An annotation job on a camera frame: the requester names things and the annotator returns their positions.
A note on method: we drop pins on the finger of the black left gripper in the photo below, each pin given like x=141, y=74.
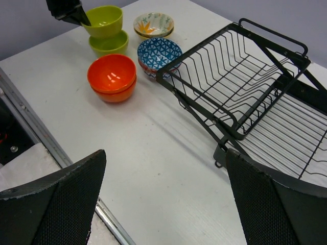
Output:
x=70, y=11

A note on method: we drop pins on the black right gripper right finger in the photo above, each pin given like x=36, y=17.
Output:
x=275, y=208

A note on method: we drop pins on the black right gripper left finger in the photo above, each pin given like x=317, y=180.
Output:
x=55, y=209

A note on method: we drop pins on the lime green bowl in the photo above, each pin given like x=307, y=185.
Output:
x=113, y=45
x=106, y=21

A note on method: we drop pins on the orange bowl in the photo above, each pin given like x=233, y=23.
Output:
x=111, y=73
x=117, y=97

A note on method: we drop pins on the white floral leaf bowl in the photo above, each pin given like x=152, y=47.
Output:
x=153, y=23

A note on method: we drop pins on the blue white patterned bowl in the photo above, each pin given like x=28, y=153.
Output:
x=155, y=53

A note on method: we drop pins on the orange bowl front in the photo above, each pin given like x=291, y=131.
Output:
x=117, y=97

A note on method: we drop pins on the red pink patterned bowl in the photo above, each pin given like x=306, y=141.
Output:
x=152, y=72

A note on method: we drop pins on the yellow sun pattern bowl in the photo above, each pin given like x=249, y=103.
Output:
x=146, y=36

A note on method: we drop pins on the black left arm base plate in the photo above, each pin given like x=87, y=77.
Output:
x=15, y=135

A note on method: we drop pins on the black wire dish rack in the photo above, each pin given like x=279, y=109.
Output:
x=254, y=96

